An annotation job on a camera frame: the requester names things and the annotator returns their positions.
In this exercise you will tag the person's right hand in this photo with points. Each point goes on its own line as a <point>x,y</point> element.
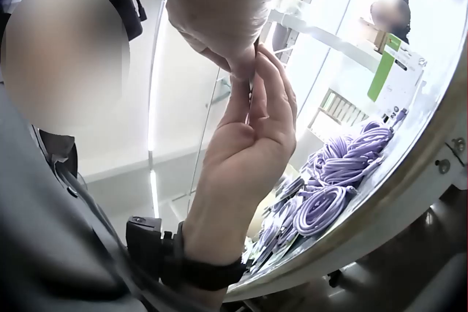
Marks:
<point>219,1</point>

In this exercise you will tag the person's left hand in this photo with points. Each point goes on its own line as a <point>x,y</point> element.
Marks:
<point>241,180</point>

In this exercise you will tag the person's right fingers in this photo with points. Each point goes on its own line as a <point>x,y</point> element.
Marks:
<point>234,57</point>

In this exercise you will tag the person's left fingers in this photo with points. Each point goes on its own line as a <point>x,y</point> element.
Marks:
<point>239,114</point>

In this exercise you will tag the person's left thumb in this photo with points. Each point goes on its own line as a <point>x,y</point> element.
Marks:
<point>278,89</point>

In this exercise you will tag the thin clear plastic strip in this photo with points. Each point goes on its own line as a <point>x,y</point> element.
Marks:
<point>251,96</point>

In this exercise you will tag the row of pale cartons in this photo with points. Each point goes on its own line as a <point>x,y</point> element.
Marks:
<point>340,111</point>

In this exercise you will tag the green and white carton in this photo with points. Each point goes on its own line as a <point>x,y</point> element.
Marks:
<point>395,70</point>

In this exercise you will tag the black wrist band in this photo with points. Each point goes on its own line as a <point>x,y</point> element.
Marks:
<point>190,253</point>

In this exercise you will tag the person's body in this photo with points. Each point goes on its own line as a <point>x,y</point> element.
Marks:
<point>47,239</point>

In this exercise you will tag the white wall shelf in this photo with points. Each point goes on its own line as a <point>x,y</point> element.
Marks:
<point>329,34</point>

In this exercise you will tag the metal bracket with screws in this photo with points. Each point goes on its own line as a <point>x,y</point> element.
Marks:
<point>451,154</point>

